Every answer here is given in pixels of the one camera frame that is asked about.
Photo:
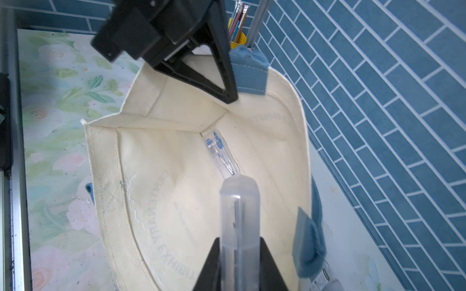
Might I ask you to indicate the yellow pencil cup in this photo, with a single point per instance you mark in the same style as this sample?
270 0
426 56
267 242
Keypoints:
238 38

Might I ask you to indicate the clear compass case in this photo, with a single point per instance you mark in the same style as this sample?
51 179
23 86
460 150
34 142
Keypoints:
220 154
325 281
239 234

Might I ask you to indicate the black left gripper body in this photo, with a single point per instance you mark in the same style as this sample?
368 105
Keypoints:
129 29

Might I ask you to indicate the coloured pencils bundle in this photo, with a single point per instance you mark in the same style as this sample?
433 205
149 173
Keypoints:
240 13

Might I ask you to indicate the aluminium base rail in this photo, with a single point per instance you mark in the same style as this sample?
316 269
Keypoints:
16 273

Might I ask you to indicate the cream canvas tote bag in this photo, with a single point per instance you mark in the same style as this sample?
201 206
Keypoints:
156 189

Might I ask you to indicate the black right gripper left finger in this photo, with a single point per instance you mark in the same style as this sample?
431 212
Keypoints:
210 275

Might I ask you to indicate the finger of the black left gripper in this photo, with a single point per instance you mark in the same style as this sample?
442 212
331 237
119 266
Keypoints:
214 72

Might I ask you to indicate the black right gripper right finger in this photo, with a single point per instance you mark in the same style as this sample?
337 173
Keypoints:
270 278

